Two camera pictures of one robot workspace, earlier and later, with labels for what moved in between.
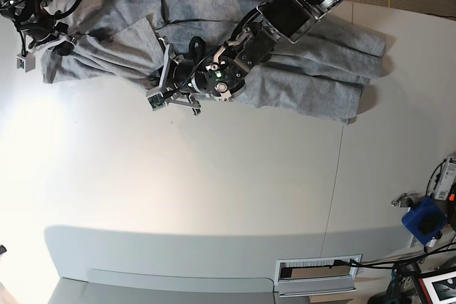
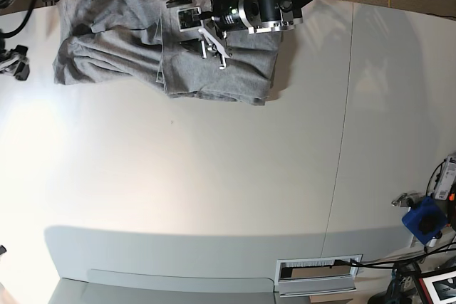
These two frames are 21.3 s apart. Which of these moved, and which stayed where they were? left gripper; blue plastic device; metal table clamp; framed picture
Moved: left gripper
Stayed: framed picture; metal table clamp; blue plastic device
